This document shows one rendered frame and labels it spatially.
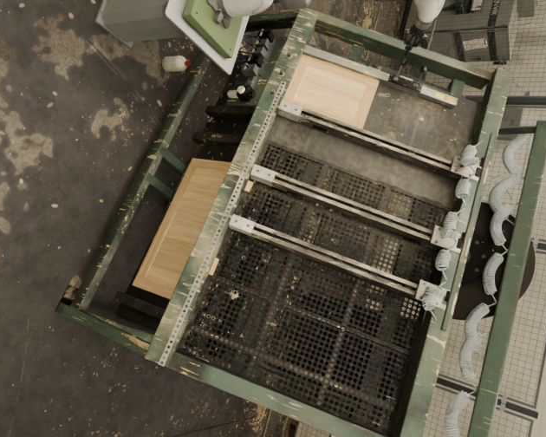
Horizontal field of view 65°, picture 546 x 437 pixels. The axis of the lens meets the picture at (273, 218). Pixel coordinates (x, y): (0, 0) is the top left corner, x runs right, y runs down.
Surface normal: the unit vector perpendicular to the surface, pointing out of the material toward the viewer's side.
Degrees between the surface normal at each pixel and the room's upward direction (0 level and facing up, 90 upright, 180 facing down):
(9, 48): 0
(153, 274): 90
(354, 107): 59
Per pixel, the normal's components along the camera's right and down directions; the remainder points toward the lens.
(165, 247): -0.44, -0.42
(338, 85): 0.05, -0.28
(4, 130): 0.83, 0.16
